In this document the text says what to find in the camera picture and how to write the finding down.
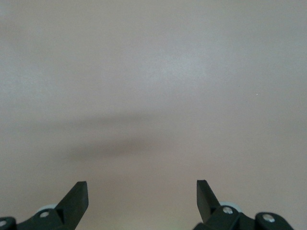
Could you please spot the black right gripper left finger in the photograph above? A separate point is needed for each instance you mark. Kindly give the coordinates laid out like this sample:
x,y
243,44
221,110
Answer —
x,y
74,203

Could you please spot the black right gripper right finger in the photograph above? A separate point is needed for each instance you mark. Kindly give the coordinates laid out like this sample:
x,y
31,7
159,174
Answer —
x,y
206,203

